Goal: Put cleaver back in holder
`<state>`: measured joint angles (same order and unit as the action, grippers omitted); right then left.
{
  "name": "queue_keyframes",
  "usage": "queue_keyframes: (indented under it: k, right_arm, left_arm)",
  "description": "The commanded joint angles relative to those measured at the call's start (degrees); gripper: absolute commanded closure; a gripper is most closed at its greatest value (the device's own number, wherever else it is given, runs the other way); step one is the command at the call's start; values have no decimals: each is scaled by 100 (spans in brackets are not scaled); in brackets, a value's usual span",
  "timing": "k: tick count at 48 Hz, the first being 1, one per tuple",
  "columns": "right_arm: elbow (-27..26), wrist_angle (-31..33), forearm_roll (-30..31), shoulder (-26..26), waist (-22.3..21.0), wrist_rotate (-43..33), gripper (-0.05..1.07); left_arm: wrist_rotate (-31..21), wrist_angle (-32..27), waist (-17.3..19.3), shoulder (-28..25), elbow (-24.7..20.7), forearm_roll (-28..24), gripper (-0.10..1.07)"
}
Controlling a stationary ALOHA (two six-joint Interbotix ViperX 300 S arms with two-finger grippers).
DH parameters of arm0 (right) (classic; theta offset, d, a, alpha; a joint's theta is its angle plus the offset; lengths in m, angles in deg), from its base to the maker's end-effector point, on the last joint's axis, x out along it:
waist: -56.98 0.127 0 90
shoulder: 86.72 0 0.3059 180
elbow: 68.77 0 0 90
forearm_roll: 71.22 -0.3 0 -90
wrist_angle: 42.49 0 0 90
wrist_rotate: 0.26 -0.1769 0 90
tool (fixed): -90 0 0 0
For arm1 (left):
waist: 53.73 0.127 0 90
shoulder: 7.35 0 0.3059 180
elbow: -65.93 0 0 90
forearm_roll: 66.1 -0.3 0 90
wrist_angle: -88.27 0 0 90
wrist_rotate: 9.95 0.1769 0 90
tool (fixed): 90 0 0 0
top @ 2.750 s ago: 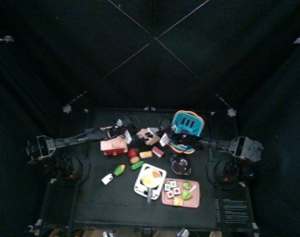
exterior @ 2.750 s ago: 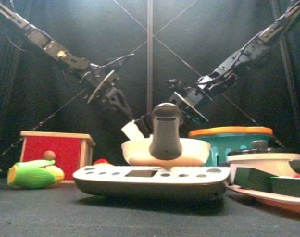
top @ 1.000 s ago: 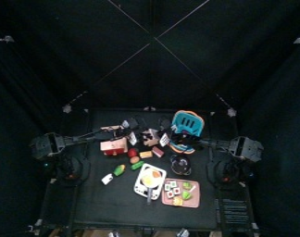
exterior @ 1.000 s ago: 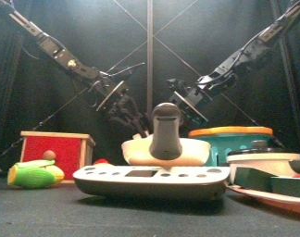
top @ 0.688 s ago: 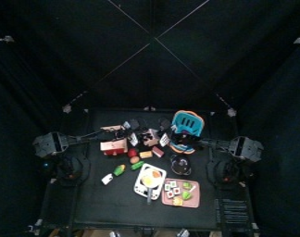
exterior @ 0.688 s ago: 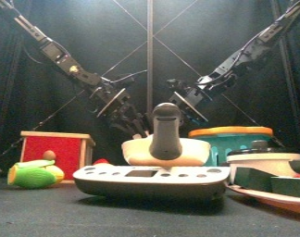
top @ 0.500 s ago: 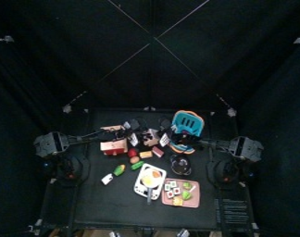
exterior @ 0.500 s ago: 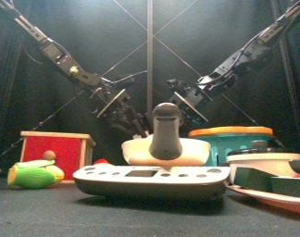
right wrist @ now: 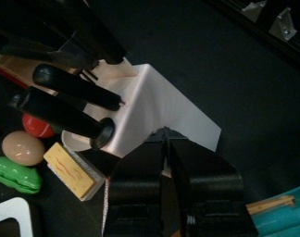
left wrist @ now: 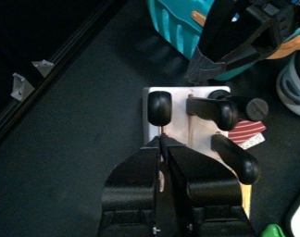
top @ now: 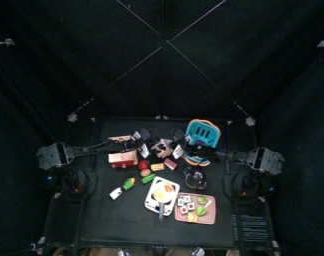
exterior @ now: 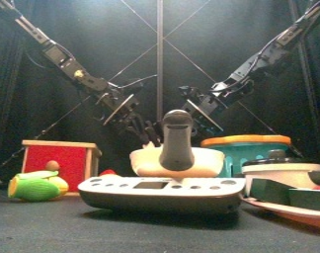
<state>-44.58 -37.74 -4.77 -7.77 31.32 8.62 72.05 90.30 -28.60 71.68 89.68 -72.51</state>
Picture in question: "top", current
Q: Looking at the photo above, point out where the green yellow toy corn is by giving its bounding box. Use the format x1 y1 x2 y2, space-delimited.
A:
121 177 138 191

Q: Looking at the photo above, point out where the toy frying pan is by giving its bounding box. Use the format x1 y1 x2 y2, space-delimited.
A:
151 181 177 222

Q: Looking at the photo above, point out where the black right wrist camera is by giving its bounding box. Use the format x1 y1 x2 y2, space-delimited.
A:
171 127 187 141

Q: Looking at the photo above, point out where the green toy cucumber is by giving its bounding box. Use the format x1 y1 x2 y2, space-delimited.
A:
141 173 159 185

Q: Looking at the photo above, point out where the white toy stove tray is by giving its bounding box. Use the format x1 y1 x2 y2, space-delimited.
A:
144 176 183 217

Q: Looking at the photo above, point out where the wooden toy knife holder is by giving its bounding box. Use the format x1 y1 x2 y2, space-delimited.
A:
151 138 176 160

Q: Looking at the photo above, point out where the red pink toy block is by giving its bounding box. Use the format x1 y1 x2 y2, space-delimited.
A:
164 157 180 171

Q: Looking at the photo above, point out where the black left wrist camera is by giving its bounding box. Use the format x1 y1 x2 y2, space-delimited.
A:
140 127 153 140

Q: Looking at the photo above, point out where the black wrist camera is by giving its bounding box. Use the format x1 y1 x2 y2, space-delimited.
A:
171 127 187 141
140 127 153 140

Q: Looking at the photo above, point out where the teal plastic toy basket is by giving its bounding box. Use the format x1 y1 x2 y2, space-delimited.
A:
183 118 223 167

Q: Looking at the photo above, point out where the black toy cooking pot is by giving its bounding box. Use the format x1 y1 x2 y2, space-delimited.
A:
184 166 209 190

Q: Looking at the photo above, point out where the pink toy cutting board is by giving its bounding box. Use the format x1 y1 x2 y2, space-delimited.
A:
173 192 219 226

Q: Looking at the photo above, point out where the thin grey frame cord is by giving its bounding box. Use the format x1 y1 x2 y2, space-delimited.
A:
114 0 253 118
73 0 228 114

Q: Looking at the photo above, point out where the white text sticker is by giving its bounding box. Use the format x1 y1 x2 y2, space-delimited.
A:
239 213 271 244

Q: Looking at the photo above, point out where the white small cube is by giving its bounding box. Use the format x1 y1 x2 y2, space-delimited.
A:
109 187 125 201

